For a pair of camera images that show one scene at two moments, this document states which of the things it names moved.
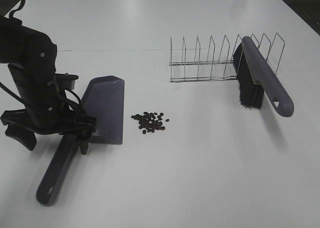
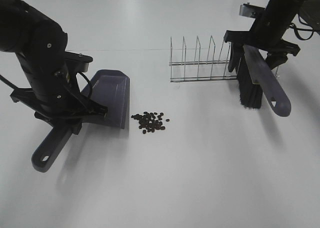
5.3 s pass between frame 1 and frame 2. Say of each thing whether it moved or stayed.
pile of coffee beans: stayed
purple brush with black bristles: stayed
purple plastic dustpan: moved
